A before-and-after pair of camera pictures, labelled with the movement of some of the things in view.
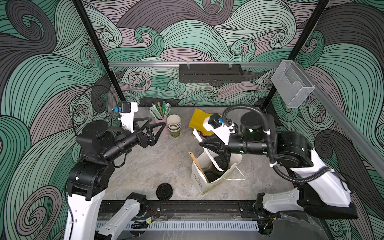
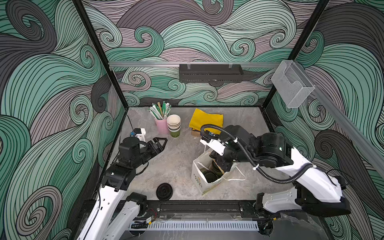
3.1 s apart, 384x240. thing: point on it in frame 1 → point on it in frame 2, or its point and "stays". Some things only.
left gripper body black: (142, 140) → (148, 152)
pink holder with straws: (159, 113) stays
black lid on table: (164, 191) stays
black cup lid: (210, 176) stays
